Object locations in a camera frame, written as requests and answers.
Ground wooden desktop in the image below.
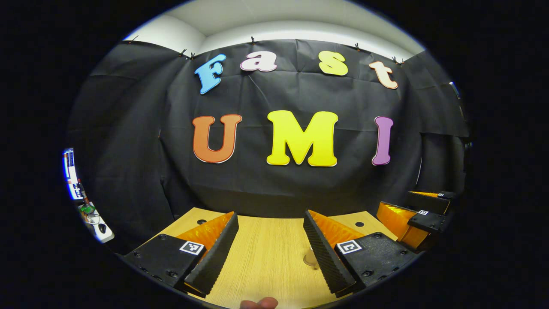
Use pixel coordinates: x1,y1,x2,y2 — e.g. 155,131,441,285
124,207,399,309

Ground black backdrop cloth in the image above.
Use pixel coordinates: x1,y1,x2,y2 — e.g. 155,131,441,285
69,39,470,254

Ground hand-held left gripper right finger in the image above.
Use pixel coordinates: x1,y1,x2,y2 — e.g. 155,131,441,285
303,209,419,297

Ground white side desk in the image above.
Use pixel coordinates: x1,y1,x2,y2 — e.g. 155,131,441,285
78,202,115,244

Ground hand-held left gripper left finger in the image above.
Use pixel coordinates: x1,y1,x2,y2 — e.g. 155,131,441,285
124,211,239,299

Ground computer monitor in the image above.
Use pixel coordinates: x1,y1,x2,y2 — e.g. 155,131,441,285
62,148,84,201

